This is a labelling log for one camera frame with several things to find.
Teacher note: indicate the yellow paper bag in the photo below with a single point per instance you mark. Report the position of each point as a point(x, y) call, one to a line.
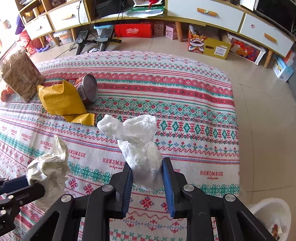
point(64, 100)

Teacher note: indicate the patterned striped tablecloth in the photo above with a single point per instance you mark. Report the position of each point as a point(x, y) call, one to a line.
point(192, 102)

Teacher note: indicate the white wooden tv cabinet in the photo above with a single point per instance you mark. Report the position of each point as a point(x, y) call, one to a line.
point(41, 18)

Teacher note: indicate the black microwave oven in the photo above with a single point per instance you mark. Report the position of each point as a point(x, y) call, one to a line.
point(278, 11)

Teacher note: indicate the glass jar of sticks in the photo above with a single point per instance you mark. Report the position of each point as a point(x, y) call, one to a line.
point(20, 73)

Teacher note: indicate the white tissue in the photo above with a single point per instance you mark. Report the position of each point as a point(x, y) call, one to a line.
point(135, 139)

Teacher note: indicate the blue white carton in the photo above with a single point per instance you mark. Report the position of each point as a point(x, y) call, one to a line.
point(280, 68)

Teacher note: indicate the grey paper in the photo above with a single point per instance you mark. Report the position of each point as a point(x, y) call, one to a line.
point(50, 170)

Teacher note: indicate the white trash bin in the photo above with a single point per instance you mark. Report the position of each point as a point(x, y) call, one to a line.
point(275, 214)

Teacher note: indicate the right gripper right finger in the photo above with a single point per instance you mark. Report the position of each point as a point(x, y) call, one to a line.
point(205, 214)

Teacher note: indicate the red white picture box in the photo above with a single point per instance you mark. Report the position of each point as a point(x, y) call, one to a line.
point(245, 49)

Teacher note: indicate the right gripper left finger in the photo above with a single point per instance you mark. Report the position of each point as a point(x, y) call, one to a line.
point(93, 212)

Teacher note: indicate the red storage box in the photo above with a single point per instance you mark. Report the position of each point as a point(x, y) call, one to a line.
point(137, 30)

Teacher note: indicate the red metal can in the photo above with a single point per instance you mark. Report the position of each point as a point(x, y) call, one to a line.
point(86, 87)

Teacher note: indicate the yellow lion cardboard box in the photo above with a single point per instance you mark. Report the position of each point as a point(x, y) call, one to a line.
point(208, 40)

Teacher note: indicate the oranges in plastic container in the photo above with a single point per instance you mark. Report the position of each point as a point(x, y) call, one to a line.
point(6, 93)

